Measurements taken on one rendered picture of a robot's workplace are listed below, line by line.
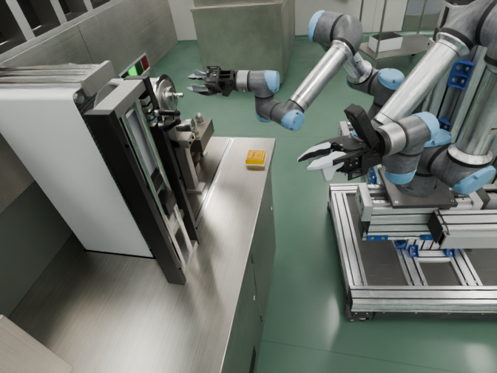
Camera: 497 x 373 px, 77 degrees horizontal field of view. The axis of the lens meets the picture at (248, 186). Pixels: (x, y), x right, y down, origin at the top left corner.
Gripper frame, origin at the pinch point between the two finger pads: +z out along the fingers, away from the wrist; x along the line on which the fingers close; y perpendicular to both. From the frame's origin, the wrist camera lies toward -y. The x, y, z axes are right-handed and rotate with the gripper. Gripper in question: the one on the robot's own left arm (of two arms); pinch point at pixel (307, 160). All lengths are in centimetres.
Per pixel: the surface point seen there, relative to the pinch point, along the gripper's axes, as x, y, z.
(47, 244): 37, 23, 72
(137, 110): 11.4, -17.3, 31.5
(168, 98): 43.0, -8.9, 22.7
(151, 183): 8.7, -1.9, 34.0
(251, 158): 51, 24, -2
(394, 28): 353, 68, -350
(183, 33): 535, 35, -70
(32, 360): -5, 21, 68
